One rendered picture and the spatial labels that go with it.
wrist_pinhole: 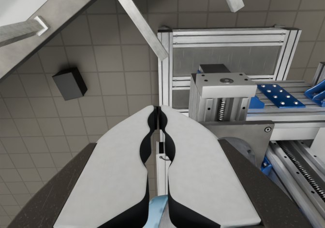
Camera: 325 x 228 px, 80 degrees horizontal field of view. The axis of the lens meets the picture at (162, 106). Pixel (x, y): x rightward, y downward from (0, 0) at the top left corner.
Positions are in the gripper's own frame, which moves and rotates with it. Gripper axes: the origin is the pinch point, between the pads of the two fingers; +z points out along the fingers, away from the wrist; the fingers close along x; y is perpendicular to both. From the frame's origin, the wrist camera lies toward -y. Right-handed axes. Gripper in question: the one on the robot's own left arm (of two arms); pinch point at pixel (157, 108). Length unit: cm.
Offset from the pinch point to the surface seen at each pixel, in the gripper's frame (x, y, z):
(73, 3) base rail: -27, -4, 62
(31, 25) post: -38, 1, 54
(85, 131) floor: -68, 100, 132
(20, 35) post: -37, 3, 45
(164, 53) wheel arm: 2, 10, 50
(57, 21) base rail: -34, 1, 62
